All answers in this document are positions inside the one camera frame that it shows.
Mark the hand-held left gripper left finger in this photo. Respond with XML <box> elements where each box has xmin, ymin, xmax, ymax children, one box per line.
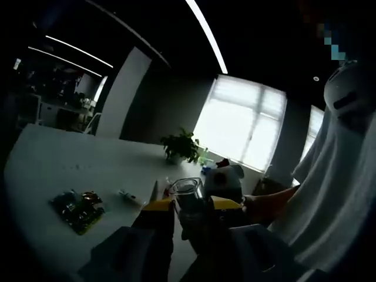
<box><xmin>78</xmin><ymin>198</ymin><xmax>176</xmax><ymax>282</ymax></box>

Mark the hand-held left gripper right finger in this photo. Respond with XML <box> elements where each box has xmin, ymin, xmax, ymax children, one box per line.
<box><xmin>182</xmin><ymin>196</ymin><xmax>297</xmax><ymax>282</ymax></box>

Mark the small white skincare bottle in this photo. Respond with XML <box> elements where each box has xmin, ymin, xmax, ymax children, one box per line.
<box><xmin>169</xmin><ymin>177</ymin><xmax>206</xmax><ymax>240</ymax></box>
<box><xmin>118</xmin><ymin>189</ymin><xmax>147</xmax><ymax>206</ymax></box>

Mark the green black skincare sachet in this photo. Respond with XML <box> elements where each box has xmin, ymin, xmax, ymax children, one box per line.
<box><xmin>49</xmin><ymin>189</ymin><xmax>106</xmax><ymax>236</ymax></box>

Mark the person's right hand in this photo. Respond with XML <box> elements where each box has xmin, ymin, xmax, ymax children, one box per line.
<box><xmin>243</xmin><ymin>193</ymin><xmax>280</xmax><ymax>223</ymax></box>

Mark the potted green plant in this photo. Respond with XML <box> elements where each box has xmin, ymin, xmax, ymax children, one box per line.
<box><xmin>160</xmin><ymin>127</ymin><xmax>208</xmax><ymax>165</ymax></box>

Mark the bright window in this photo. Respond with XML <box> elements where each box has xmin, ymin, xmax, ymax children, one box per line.
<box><xmin>299</xmin><ymin>105</ymin><xmax>324</xmax><ymax>162</ymax></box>
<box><xmin>193</xmin><ymin>75</ymin><xmax>287</xmax><ymax>173</ymax></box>

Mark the white office chair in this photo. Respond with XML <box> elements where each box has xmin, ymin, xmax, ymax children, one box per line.
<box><xmin>85</xmin><ymin>112</ymin><xmax>103</xmax><ymax>136</ymax></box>

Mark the white chest device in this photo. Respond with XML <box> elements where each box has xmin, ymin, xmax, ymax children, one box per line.
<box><xmin>324</xmin><ymin>60</ymin><xmax>370</xmax><ymax>132</ymax></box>

